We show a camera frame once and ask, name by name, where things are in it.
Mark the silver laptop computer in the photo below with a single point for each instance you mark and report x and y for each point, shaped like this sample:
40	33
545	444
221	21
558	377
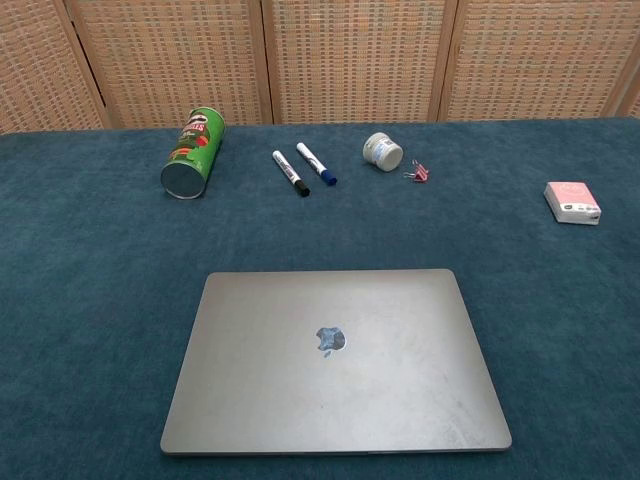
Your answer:
325	390

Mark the white marker with black cap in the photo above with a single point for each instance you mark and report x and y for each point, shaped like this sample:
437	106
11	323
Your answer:
287	170

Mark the white marker with blue cap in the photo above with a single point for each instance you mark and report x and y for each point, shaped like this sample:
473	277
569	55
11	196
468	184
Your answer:
312	161

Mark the pink binder clip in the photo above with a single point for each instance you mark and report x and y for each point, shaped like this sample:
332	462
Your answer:
421	175
418	165

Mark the green Pringles chip can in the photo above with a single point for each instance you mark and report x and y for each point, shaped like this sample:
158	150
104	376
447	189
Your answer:
197	142

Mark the teal table cloth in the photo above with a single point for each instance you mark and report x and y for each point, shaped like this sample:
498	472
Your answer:
100	300

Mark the pink and white card box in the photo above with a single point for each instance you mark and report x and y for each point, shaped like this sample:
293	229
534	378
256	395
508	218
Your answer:
572	200

